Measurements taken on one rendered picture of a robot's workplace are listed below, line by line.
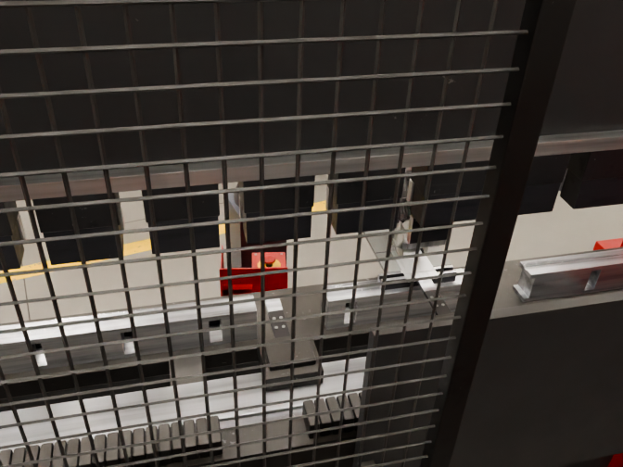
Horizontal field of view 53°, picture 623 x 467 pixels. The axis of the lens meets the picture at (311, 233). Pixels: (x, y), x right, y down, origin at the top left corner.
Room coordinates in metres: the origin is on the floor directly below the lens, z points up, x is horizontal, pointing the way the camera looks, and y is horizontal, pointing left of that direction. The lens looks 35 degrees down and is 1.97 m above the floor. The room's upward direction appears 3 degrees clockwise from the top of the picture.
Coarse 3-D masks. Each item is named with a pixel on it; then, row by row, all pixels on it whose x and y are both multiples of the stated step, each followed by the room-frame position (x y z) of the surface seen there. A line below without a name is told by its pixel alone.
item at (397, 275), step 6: (438, 270) 1.26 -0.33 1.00; (444, 270) 1.26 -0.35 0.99; (450, 270) 1.26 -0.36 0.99; (378, 276) 1.22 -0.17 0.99; (390, 276) 1.22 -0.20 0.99; (396, 276) 1.23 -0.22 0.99; (402, 276) 1.22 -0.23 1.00; (378, 282) 1.21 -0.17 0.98; (414, 282) 1.22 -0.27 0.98; (444, 282) 1.24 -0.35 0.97; (390, 288) 1.20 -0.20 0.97
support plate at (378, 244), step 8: (408, 224) 1.45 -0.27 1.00; (368, 232) 1.41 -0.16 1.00; (376, 232) 1.41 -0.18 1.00; (368, 240) 1.37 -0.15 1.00; (376, 240) 1.37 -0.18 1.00; (384, 240) 1.37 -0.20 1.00; (376, 248) 1.33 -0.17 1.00; (384, 248) 1.33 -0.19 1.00; (432, 248) 1.34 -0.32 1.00; (440, 248) 1.34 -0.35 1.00; (376, 256) 1.30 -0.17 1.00; (384, 256) 1.30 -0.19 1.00; (392, 256) 1.30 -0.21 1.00; (432, 256) 1.31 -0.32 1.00; (440, 256) 1.31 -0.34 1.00; (384, 264) 1.26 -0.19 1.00; (392, 264) 1.26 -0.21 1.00; (432, 264) 1.27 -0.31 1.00; (440, 264) 1.27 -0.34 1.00; (448, 264) 1.27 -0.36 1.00
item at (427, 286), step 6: (420, 282) 1.19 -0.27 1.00; (426, 282) 1.19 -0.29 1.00; (432, 282) 1.19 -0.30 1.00; (426, 288) 1.17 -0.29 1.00; (432, 288) 1.17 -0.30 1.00; (426, 294) 1.15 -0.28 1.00; (432, 294) 1.15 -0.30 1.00; (438, 300) 1.12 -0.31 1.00; (432, 306) 1.11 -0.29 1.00; (438, 306) 1.10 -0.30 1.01; (444, 306) 1.11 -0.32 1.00; (438, 312) 1.08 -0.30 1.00; (444, 312) 1.08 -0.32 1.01; (450, 312) 1.08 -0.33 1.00; (426, 318) 1.04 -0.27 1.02
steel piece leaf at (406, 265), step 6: (402, 246) 1.33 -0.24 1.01; (396, 252) 1.31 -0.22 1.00; (408, 252) 1.32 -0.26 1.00; (414, 252) 1.32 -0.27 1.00; (420, 252) 1.32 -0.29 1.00; (420, 258) 1.29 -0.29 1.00; (426, 258) 1.30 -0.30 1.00; (402, 264) 1.26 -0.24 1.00; (408, 264) 1.26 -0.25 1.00; (420, 264) 1.27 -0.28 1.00; (426, 264) 1.27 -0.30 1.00; (402, 270) 1.24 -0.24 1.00; (408, 270) 1.24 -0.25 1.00; (420, 270) 1.24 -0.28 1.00; (426, 270) 1.24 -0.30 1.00; (432, 270) 1.25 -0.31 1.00
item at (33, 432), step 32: (192, 384) 0.85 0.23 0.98; (224, 384) 0.86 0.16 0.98; (256, 384) 0.86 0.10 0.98; (352, 384) 0.87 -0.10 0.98; (0, 416) 0.75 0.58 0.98; (32, 416) 0.76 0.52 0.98; (96, 416) 0.76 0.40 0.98; (128, 416) 0.77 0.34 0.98; (160, 416) 0.77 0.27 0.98; (224, 416) 0.78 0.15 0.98; (256, 416) 0.78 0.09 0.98; (288, 416) 0.78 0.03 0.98
